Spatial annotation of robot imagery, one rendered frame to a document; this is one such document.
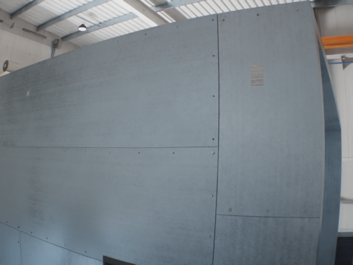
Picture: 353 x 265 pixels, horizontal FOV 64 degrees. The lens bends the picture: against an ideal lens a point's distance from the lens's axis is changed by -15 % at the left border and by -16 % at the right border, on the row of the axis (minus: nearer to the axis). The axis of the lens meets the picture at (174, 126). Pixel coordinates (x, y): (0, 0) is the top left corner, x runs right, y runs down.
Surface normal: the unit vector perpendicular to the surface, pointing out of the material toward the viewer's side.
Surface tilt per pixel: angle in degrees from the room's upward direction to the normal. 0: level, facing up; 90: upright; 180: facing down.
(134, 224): 90
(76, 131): 90
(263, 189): 90
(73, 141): 90
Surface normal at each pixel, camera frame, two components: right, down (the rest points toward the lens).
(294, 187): -0.52, -0.13
